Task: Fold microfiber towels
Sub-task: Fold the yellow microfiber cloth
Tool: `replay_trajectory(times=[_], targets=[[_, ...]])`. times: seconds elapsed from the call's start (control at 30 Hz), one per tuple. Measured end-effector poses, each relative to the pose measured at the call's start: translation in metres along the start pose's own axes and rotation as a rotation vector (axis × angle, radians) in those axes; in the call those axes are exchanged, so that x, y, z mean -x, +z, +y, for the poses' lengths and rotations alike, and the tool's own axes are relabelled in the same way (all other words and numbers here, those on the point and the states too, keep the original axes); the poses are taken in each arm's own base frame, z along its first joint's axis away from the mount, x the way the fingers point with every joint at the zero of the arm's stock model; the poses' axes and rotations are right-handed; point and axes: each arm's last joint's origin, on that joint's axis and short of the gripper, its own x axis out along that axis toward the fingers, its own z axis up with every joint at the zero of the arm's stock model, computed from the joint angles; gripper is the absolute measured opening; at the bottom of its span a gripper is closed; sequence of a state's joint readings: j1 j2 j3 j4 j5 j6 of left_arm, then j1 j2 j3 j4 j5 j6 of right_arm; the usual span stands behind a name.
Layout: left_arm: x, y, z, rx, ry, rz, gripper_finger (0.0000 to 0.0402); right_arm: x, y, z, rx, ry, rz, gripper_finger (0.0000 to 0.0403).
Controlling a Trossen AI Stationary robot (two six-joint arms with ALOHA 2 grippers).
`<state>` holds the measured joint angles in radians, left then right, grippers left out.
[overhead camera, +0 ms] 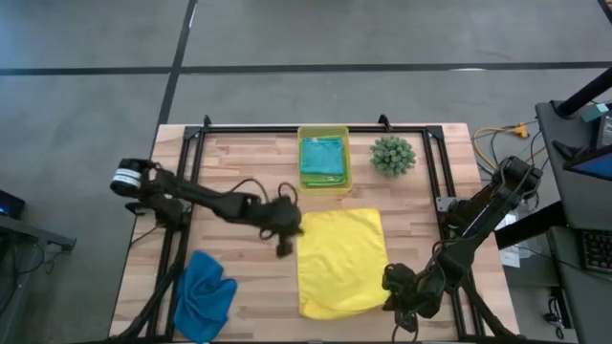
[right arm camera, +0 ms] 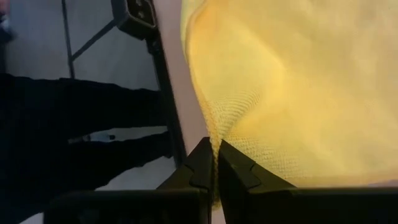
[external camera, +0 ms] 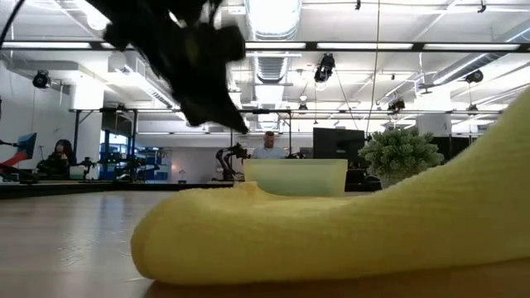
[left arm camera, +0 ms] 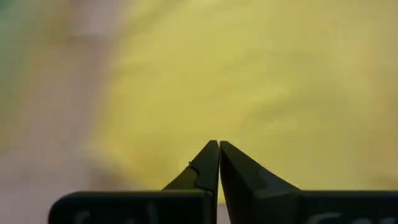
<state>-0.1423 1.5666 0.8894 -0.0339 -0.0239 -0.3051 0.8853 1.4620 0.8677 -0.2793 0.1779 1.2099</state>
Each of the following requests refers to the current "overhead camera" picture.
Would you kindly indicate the artificial plant in patterned pot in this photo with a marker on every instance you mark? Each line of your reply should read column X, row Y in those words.
column 392, row 155

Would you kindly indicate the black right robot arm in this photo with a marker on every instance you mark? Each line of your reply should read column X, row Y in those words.
column 492, row 205

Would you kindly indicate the yellow microfiber towel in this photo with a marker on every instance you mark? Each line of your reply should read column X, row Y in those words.
column 342, row 263

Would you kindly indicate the green microfiber towel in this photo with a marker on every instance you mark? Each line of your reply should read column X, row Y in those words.
column 322, row 180

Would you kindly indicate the black stand pole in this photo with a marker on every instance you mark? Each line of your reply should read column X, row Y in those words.
column 531, row 227
column 585, row 95

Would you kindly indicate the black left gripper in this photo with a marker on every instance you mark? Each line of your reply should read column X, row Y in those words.
column 282, row 217

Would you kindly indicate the yellow translucent plastic bin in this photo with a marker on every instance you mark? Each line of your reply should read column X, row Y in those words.
column 322, row 131

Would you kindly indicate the grey desk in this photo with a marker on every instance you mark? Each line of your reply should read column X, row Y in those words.
column 578, row 210

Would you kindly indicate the black keyboard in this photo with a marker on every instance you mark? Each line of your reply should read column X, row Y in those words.
column 597, row 251

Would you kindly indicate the small teal box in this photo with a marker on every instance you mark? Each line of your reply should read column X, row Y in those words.
column 595, row 113

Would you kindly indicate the black frame clamp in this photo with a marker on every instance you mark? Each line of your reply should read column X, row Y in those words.
column 384, row 122
column 207, row 122

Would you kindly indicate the grey metal stand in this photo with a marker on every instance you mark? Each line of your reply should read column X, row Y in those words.
column 28, row 234

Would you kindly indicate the teal microfiber towel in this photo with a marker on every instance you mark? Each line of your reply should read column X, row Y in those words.
column 321, row 155

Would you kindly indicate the black monitor with blue screen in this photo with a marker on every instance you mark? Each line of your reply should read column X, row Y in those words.
column 597, row 167

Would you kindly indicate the white paper sheet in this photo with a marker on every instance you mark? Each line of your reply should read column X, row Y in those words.
column 509, row 255

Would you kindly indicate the black metal table frame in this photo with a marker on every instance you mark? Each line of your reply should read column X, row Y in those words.
column 382, row 129

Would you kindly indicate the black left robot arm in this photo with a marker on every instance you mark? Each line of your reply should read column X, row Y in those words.
column 205, row 200

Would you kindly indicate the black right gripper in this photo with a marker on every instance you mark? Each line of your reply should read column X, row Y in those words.
column 425, row 294

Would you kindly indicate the black power strip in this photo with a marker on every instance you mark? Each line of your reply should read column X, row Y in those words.
column 559, row 306

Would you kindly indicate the blue microfiber towel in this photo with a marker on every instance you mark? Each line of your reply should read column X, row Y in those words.
column 205, row 296

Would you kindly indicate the black device with blue light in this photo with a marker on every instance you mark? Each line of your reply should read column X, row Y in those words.
column 12, row 203

